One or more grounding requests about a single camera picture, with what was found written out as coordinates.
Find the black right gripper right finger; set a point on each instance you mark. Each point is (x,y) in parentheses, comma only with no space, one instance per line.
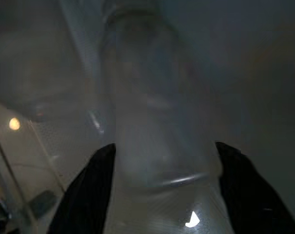
(249,200)

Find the clear bottle white cap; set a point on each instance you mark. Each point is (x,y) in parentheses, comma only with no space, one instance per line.
(149,122)

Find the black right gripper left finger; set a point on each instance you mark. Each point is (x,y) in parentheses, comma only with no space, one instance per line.
(88,195)

